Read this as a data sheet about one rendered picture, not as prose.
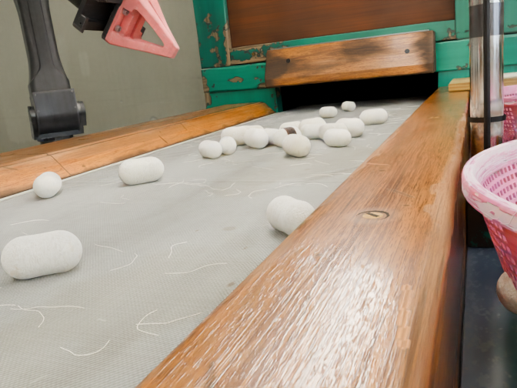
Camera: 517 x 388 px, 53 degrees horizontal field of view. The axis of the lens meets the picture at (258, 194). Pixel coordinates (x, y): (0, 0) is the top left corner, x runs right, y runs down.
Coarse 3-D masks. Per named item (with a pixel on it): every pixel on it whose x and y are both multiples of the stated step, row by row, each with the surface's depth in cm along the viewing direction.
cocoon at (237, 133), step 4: (228, 128) 61; (232, 128) 61; (236, 128) 61; (240, 128) 61; (244, 128) 61; (224, 132) 61; (228, 132) 61; (232, 132) 61; (236, 132) 60; (240, 132) 60; (244, 132) 60; (224, 136) 61; (232, 136) 61; (236, 136) 60; (240, 136) 60; (236, 140) 60; (240, 140) 60; (236, 144) 61; (240, 144) 61; (244, 144) 61
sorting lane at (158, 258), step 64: (384, 128) 63; (64, 192) 44; (128, 192) 41; (192, 192) 38; (256, 192) 36; (320, 192) 34; (0, 256) 28; (128, 256) 26; (192, 256) 25; (256, 256) 24; (0, 320) 20; (64, 320) 19; (128, 320) 19; (192, 320) 18; (0, 384) 15; (64, 384) 15; (128, 384) 15
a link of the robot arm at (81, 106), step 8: (80, 104) 90; (32, 112) 86; (80, 112) 89; (32, 120) 86; (80, 120) 90; (32, 128) 87; (80, 128) 91; (32, 136) 90; (40, 136) 89; (48, 136) 89; (56, 136) 90
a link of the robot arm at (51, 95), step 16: (16, 0) 84; (32, 0) 85; (32, 16) 85; (48, 16) 86; (32, 32) 85; (48, 32) 86; (32, 48) 85; (48, 48) 86; (32, 64) 85; (48, 64) 86; (32, 80) 85; (48, 80) 86; (64, 80) 87; (32, 96) 85; (48, 96) 86; (64, 96) 87; (48, 112) 86; (64, 112) 87; (48, 128) 87; (64, 128) 88
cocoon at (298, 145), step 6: (288, 138) 49; (294, 138) 48; (300, 138) 48; (306, 138) 48; (282, 144) 50; (288, 144) 49; (294, 144) 48; (300, 144) 48; (306, 144) 48; (288, 150) 49; (294, 150) 48; (300, 150) 48; (306, 150) 48; (300, 156) 49
